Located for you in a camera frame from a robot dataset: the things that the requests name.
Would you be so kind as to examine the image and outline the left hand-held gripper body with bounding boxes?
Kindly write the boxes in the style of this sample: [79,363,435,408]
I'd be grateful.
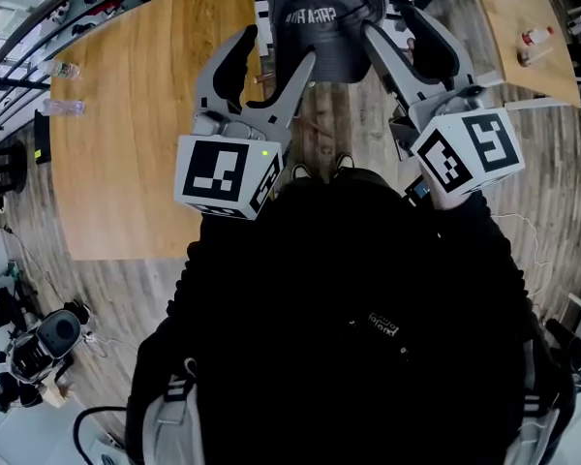
[173,95,292,221]

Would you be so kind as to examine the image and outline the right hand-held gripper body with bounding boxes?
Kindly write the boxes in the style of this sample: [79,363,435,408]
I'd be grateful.
[389,83,527,208]

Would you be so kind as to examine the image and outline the grey cap item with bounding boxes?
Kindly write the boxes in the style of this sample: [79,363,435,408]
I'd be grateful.
[259,0,389,84]

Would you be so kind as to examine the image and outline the person's right forearm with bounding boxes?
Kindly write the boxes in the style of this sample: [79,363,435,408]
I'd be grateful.
[428,187,495,241]

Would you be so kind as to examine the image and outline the white bottle with red cap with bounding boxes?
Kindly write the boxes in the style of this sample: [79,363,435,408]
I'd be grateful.
[521,25,555,47]

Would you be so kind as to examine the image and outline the clear plastic bottle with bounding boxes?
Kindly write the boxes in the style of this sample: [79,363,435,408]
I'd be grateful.
[37,98,86,117]
[37,59,81,81]

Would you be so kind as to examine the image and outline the person's black jacket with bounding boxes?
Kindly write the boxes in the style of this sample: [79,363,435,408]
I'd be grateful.
[124,165,578,465]

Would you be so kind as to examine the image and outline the black flat box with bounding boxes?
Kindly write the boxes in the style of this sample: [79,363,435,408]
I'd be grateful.
[33,108,54,166]

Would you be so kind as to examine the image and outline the black metal railing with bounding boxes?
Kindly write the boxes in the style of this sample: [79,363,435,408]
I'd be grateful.
[0,0,141,133]

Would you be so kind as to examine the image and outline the black round stool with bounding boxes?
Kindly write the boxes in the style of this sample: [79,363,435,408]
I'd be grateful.
[0,139,29,197]

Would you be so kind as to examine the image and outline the white and black robot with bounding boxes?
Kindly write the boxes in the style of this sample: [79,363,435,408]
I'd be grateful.
[0,299,92,412]

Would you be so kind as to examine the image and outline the white floor cable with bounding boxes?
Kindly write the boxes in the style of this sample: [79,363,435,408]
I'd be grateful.
[492,212,557,305]

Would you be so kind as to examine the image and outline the grey backpack strap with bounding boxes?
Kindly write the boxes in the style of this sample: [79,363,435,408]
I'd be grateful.
[504,340,564,465]
[141,356,207,465]

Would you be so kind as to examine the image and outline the black floor cable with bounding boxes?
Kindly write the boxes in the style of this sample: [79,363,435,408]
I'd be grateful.
[72,404,128,460]

